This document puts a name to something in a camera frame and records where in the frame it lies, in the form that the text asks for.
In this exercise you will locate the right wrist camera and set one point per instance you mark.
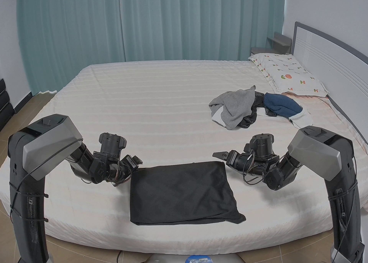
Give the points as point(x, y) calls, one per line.
point(247, 148)

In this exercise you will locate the blue-green curtain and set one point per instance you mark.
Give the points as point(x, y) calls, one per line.
point(201, 11)
point(72, 26)

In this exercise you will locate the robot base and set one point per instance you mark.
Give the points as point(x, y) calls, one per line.
point(198, 259)

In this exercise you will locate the white garment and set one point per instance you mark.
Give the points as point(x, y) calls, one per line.
point(217, 118)
point(300, 120)

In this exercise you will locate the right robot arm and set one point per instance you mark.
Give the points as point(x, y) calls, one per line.
point(316, 152)

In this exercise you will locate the white printed pillow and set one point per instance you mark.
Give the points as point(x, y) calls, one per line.
point(290, 73)

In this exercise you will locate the grey bedside table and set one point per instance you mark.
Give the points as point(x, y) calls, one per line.
point(279, 41)

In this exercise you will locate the black shiny garment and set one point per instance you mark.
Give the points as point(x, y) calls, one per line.
point(251, 119)

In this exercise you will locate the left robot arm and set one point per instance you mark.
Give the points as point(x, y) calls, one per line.
point(80, 161)

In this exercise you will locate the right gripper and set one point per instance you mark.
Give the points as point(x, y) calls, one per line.
point(241, 162)

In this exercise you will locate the dark blue garment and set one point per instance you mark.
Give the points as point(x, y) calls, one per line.
point(283, 105)

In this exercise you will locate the bed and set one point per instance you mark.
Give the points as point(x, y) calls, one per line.
point(158, 106)

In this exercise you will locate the grey garment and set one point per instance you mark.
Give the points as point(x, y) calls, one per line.
point(234, 106)

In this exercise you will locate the black T-shirt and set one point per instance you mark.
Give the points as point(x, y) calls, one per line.
point(184, 192)

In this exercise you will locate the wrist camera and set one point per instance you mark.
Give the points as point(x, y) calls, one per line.
point(133, 162)
point(247, 148)

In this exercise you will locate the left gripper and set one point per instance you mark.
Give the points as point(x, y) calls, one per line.
point(123, 174)

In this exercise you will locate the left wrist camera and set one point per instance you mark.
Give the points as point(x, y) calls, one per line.
point(133, 162)

